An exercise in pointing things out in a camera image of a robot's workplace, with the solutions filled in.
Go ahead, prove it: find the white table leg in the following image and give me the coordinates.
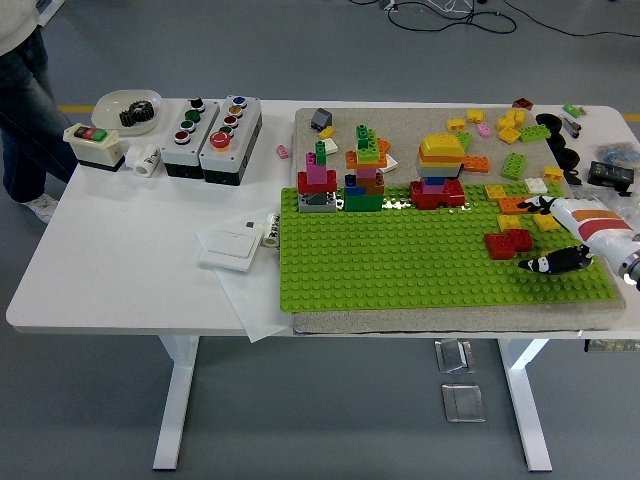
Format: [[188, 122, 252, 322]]
[[152, 334, 201, 472], [498, 338, 554, 472]]

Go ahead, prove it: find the black long floor cable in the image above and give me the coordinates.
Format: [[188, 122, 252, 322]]
[[499, 0, 640, 39]]

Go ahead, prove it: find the white red-green switch box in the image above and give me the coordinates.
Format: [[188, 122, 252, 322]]
[[63, 122, 126, 174]]

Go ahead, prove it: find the black gear stack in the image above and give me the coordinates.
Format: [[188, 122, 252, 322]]
[[118, 99, 155, 127]]

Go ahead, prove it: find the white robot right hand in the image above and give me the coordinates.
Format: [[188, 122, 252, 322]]
[[517, 194, 636, 276]]

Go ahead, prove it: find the person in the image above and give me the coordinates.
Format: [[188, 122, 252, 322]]
[[0, 0, 76, 225]]

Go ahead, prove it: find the metal floor plate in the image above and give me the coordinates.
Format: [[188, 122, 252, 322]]
[[433, 338, 476, 375], [440, 382, 487, 424]]

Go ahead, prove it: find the black electronic module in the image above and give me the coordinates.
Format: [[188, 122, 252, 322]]
[[586, 160, 636, 197]]

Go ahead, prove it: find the emergency stop control box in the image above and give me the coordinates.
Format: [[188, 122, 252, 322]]
[[198, 94, 264, 187]]

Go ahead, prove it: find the black looped floor cable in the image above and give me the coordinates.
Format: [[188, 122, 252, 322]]
[[387, 0, 517, 35]]

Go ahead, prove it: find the long green brick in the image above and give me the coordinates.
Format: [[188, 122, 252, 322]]
[[516, 123, 553, 144]]

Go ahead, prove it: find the white shallow bowl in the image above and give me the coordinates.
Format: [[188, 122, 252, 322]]
[[91, 88, 164, 137]]

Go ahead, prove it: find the white paper sheet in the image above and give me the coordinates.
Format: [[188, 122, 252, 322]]
[[194, 225, 297, 345]]

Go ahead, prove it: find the white pipe tee fitting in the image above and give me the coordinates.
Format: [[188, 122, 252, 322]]
[[124, 143, 162, 178]]

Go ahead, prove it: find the plastic bag with blue part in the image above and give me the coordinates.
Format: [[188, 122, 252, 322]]
[[591, 141, 640, 167]]

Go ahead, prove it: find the green orange brown brick tower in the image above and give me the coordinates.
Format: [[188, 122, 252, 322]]
[[343, 123, 392, 213]]

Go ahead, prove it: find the red toy brick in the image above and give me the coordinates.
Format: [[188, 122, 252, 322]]
[[484, 232, 519, 261], [507, 228, 534, 253]]

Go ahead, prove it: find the grey metal tool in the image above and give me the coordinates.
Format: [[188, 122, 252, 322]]
[[559, 113, 584, 140]]

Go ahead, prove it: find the red pink green brick tower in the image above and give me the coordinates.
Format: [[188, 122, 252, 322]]
[[297, 140, 339, 214]]

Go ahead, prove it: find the green studded baseplate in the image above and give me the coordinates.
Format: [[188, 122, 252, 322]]
[[278, 180, 621, 314]]

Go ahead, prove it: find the white printed pipe coupling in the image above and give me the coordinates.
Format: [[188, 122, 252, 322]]
[[260, 211, 282, 248]]

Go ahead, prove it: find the three-button control box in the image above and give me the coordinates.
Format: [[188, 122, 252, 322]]
[[160, 96, 221, 180]]

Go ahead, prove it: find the white wall switch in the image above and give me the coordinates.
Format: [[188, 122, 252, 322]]
[[198, 227, 262, 274]]

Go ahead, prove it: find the yellow-topped layered brick tower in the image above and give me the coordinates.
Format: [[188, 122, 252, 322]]
[[408, 132, 467, 211]]

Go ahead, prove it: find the clear plastic bag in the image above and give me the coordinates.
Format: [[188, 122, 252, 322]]
[[572, 182, 640, 224]]

